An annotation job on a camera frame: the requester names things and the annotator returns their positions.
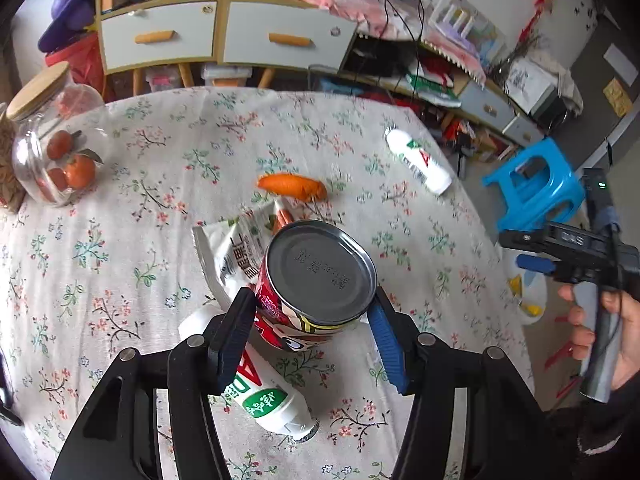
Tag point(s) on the plastic snack jar red label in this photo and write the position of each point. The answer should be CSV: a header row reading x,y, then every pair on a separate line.
x,y
9,170

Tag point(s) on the orange carrot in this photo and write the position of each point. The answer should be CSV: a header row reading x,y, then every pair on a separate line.
x,y
292,186

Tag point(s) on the pink cloth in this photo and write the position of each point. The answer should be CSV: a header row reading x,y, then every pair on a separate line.
x,y
345,2

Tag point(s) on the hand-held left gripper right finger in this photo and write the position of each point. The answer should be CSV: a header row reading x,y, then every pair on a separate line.
x,y
387,345

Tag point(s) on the red cloth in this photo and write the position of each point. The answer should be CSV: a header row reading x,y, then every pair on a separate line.
x,y
80,67

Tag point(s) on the black phone stand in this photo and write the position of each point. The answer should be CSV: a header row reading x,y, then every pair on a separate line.
x,y
7,400

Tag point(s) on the wooden cabinet with drawers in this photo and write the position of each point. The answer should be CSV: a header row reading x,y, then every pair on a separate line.
x,y
280,35

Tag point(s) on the white plastic food bag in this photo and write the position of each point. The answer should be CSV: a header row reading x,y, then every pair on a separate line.
x,y
232,250

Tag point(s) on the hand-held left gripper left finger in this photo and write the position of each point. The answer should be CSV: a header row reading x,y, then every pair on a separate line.
x,y
235,345

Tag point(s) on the white drawing board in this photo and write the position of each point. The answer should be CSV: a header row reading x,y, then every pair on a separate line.
x,y
530,82

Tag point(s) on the person's right hand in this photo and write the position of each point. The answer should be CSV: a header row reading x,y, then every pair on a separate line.
x,y
627,330

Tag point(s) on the white bottle with foil cap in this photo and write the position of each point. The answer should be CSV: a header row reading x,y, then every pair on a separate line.
x,y
270,405

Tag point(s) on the red cartoon face can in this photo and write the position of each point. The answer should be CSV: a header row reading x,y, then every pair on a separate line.
x,y
320,270

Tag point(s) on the low wooden side cabinet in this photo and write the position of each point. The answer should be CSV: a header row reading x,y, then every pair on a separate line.
x,y
487,102

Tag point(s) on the dried branches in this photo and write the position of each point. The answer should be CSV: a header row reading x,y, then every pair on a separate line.
x,y
517,57

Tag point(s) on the small white rack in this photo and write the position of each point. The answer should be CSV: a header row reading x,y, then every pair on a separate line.
x,y
457,17

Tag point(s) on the purple hat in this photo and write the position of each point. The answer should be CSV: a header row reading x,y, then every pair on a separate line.
x,y
67,10

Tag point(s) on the yellow wall sticker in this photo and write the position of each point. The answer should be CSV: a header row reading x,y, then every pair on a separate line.
x,y
617,96

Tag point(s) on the white bottle green label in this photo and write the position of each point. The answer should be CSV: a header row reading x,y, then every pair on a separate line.
x,y
420,162

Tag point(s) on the blue plastic stool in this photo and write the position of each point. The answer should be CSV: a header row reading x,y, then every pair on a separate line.
x,y
530,190

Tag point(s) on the person's right forearm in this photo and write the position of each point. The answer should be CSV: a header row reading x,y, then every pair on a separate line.
x,y
600,440

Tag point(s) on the glass jar with tangerines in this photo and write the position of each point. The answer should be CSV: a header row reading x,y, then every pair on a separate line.
x,y
55,155

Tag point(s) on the white plastic bin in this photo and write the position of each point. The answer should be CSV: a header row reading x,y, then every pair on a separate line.
x,y
527,295

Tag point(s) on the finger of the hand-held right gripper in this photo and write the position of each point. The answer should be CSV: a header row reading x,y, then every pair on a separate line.
x,y
525,240
535,264

